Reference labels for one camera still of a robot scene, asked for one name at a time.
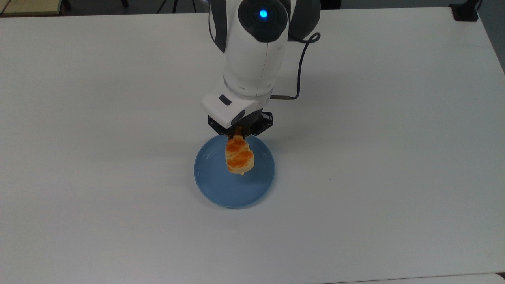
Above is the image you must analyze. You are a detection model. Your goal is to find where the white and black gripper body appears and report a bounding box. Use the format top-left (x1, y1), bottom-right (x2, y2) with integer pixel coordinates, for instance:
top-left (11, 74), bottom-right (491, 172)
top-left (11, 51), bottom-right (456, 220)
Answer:
top-left (200, 84), bottom-right (274, 137)

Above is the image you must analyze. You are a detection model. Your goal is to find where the braided orange glazed bread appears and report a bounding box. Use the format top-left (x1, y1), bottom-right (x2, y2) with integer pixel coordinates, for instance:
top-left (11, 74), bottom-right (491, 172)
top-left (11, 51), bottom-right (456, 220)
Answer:
top-left (225, 135), bottom-right (255, 176)

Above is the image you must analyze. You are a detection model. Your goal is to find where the blue round plastic plate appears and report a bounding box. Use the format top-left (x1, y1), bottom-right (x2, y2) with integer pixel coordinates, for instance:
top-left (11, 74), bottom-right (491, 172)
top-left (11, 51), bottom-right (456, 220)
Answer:
top-left (193, 135), bottom-right (276, 209)

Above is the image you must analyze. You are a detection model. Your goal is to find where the light wooden side table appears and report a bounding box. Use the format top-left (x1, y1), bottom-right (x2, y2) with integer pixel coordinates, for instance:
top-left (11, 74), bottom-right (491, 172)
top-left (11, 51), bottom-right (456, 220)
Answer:
top-left (0, 0), bottom-right (64, 17)

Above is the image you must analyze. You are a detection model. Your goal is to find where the black corner table clamp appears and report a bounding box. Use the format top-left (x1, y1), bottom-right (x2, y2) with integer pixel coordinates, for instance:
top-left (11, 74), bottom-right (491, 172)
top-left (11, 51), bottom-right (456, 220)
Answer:
top-left (449, 0), bottom-right (483, 22)

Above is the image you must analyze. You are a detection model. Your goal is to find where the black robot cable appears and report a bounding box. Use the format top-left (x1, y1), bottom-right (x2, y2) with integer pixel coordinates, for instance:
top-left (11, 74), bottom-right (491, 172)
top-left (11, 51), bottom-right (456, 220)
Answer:
top-left (271, 32), bottom-right (321, 101)

